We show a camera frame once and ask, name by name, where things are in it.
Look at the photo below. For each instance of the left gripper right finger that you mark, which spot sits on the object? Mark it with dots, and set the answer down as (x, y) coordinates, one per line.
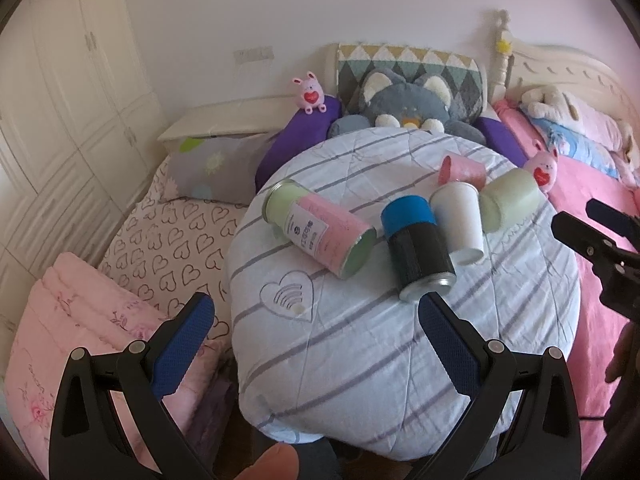
(543, 440)

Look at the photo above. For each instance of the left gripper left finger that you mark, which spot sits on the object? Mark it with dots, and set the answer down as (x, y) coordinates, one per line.
(87, 439)

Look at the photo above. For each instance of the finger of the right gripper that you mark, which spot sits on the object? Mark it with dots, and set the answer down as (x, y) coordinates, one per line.
(614, 220)
(579, 236)

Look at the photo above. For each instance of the pink plastic cup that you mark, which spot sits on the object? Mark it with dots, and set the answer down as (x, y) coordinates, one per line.
(457, 168)

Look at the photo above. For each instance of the pale green frosted cup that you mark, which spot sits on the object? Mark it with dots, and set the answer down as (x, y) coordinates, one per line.
(508, 200)

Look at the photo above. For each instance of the white paper cup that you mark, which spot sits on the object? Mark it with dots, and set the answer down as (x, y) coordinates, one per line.
(457, 212)

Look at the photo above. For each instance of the right hand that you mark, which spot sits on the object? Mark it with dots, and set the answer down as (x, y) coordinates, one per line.
(623, 354)

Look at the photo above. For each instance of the left hand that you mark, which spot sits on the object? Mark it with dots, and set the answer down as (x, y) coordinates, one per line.
(280, 462)

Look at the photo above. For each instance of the pink bed blanket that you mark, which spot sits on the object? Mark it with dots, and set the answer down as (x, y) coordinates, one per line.
(598, 326)

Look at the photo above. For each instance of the pink bunny toy right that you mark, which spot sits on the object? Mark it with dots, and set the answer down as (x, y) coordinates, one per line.
(543, 166)

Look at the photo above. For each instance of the pink bunny toy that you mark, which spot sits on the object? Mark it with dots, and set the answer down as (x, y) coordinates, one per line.
(310, 95)
(543, 166)

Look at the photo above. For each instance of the blue cartoon pillow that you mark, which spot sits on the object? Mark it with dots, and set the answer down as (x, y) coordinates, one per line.
(574, 145)

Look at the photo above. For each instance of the white plush toy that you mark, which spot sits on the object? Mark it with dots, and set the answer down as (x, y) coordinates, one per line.
(563, 108)

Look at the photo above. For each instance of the folded pink blanket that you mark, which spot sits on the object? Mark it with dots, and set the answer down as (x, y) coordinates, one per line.
(73, 305)

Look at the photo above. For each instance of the black blue can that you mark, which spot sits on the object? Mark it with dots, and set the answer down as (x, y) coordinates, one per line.
(417, 247)

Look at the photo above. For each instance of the cream wooden headboard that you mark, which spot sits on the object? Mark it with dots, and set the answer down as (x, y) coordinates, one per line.
(518, 66)

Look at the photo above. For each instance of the diamond pattern quilted cushion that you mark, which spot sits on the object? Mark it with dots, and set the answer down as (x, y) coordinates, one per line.
(349, 65)

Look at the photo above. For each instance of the grey cat plush pillow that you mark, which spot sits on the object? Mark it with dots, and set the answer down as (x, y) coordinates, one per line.
(390, 100)

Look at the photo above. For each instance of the heart pattern bed sheet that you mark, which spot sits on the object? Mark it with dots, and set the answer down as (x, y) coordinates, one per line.
(166, 251)

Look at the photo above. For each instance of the pink green labelled jar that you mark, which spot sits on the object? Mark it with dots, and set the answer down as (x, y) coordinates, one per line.
(326, 232)

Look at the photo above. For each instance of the purple pillow left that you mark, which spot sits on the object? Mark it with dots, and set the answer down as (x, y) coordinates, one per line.
(302, 132)

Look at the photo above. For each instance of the pink bunny toy left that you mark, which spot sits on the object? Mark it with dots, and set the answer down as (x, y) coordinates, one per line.
(310, 95)

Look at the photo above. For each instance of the grey floral pillow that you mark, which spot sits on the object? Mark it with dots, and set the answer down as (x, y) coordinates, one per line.
(217, 168)

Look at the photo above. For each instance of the cream wardrobe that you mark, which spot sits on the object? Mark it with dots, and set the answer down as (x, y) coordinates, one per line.
(80, 124)

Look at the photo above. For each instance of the cream bedside table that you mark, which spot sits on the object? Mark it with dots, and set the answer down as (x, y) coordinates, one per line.
(234, 118)

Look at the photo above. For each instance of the wall switch plate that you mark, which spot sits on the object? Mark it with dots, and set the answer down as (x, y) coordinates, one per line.
(252, 55)

